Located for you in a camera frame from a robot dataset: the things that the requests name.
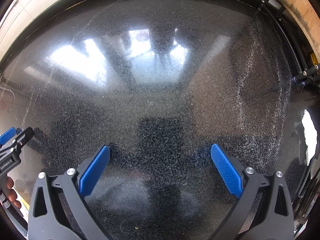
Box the black metal rack frame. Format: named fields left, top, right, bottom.
left=259, top=0, right=319, bottom=88

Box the left hand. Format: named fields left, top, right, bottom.
left=6, top=177, right=22, bottom=209

